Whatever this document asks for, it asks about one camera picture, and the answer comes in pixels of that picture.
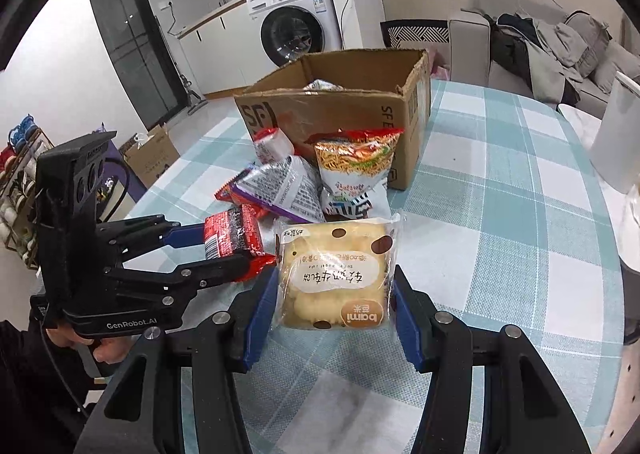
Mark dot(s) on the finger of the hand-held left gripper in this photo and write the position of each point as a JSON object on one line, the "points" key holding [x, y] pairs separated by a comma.
{"points": [[200, 276], [187, 235]]}

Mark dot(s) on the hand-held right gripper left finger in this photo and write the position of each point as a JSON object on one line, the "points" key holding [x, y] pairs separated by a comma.
{"points": [[260, 319]]}

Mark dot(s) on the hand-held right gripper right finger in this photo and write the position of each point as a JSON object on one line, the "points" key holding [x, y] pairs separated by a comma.
{"points": [[407, 324]]}

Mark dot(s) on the small red black packet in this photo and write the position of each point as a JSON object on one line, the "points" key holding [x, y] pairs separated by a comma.
{"points": [[232, 234]]}

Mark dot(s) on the large red snack bag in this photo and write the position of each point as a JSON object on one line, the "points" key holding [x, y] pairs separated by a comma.
{"points": [[224, 193]]}

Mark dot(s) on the clear bread packet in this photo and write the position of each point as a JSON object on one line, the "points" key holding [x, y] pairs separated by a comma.
{"points": [[335, 274]]}

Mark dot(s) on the purple silver snack packet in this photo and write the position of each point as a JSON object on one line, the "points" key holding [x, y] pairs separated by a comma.
{"points": [[285, 189]]}

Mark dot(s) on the red white snack packet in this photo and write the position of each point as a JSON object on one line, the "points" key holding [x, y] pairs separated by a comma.
{"points": [[272, 144]]}

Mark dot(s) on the orange noodle snack bag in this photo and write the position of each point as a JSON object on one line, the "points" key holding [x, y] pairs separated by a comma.
{"points": [[355, 164]]}

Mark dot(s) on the brown cardboard box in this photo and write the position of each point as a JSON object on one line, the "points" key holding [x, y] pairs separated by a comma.
{"points": [[350, 109]]}

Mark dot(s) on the person's left forearm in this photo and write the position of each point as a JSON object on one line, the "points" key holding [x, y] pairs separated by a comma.
{"points": [[30, 394]]}

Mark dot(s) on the person's left hand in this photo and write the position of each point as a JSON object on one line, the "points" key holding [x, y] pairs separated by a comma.
{"points": [[112, 350]]}

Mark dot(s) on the shoe rack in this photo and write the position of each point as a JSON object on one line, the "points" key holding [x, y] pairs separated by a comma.
{"points": [[20, 194]]}

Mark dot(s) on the printed cardboard floor box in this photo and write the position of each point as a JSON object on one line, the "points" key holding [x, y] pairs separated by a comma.
{"points": [[150, 159]]}

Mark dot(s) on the mop stick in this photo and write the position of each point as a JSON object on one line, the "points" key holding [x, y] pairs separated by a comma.
{"points": [[196, 97]]}

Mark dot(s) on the white kitchen cabinet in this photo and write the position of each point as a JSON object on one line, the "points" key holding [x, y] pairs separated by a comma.
{"points": [[220, 49]]}

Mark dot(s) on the dark glass door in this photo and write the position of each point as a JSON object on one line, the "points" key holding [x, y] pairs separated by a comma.
{"points": [[135, 44]]}

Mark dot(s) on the white washing machine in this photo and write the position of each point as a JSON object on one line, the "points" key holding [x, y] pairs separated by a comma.
{"points": [[295, 19]]}

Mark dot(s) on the pink bag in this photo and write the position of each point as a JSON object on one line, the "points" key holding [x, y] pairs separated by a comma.
{"points": [[439, 65]]}

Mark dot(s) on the grey sofa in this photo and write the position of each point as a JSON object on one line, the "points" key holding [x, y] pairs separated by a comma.
{"points": [[467, 49]]}

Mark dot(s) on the white cylindrical bin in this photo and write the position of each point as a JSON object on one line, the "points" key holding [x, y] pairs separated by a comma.
{"points": [[617, 134]]}

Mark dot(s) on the black white patterned chair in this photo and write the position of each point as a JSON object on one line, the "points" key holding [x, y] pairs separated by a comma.
{"points": [[415, 34]]}

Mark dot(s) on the pile of clothes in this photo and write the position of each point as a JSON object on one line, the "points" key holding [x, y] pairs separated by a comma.
{"points": [[540, 54]]}

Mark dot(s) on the grey cushion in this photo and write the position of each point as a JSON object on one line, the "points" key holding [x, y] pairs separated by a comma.
{"points": [[617, 67], [590, 39]]}

